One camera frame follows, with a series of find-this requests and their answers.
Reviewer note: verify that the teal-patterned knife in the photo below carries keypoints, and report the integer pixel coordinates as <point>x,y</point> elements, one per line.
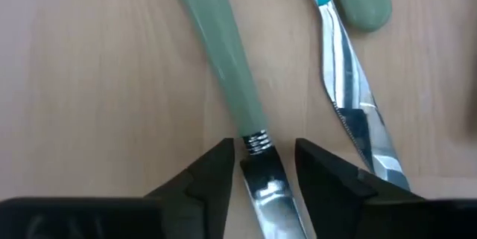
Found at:
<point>346,82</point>

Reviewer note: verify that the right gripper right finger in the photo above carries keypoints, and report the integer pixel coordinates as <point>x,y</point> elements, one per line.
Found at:
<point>354,209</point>

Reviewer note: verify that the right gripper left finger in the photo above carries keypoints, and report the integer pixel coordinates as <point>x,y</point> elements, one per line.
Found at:
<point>186,209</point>

